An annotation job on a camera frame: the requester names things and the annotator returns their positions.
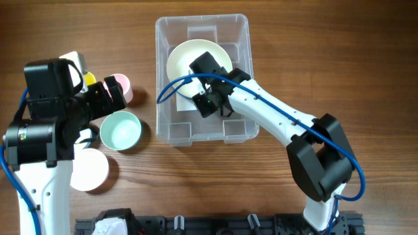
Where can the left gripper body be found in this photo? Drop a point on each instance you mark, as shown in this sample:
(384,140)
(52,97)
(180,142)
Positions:
(96,101)

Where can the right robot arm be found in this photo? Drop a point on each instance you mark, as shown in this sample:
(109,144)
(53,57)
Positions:
(318,151)

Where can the light blue small bowl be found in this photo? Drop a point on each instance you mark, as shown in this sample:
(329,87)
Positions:
(87,136)

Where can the pink small bowl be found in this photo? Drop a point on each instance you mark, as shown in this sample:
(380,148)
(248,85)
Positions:
(90,169)

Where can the yellow cup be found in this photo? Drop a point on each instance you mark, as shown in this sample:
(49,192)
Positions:
(89,79)

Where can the mint green small bowl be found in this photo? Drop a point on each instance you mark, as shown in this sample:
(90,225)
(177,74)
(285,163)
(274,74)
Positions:
(120,131)

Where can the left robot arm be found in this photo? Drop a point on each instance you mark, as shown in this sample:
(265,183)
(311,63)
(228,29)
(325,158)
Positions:
(38,147)

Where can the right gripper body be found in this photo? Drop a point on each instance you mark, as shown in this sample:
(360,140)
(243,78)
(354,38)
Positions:
(210,102)

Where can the white label in container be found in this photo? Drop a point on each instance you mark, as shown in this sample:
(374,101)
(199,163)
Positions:
(184,104)

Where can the clear plastic storage container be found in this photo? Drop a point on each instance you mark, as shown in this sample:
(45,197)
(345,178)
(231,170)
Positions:
(231,32)

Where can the pink cup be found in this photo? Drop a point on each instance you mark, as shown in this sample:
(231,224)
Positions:
(125,85)

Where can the cream white bowl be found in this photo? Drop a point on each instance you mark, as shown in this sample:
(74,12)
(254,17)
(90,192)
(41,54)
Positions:
(184,54)

